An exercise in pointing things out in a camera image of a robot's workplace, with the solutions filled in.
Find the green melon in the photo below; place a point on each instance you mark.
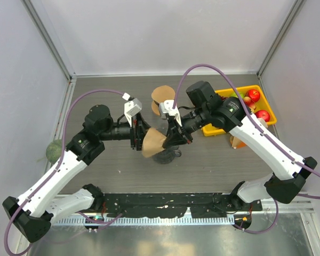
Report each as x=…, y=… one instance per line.
x=54, y=151

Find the white slotted cable duct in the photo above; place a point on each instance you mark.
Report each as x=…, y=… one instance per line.
x=185, y=220

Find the green apple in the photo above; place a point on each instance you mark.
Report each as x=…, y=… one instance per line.
x=236, y=95

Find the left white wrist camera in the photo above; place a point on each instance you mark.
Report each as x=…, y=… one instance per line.
x=131, y=107

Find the yellow plastic bin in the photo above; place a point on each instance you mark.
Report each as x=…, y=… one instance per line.
x=262, y=104

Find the grey plastic measuring cup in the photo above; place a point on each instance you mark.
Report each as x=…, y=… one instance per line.
x=167, y=156

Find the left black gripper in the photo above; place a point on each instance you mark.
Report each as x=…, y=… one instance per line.
x=137, y=136

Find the red apple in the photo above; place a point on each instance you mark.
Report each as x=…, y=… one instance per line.
x=263, y=114
x=254, y=95

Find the wooden dripper ring holder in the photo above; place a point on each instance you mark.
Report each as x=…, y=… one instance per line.
x=155, y=108

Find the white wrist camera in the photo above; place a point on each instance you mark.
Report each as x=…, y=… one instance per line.
x=131, y=107
x=166, y=108

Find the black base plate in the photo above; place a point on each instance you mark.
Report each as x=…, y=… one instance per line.
x=169, y=205

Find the orange filter holder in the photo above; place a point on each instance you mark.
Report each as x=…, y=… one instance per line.
x=236, y=143

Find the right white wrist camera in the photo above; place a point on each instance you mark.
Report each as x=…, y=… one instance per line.
x=166, y=108

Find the brown paper coffee filter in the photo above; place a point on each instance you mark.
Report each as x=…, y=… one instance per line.
x=163, y=93

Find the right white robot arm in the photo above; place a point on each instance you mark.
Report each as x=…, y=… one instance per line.
x=288, y=177

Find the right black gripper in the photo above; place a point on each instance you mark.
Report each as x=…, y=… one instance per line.
x=173, y=137

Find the lychee fruit cluster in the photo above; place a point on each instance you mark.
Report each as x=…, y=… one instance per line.
x=250, y=103

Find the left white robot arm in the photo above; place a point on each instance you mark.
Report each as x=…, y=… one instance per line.
x=34, y=212

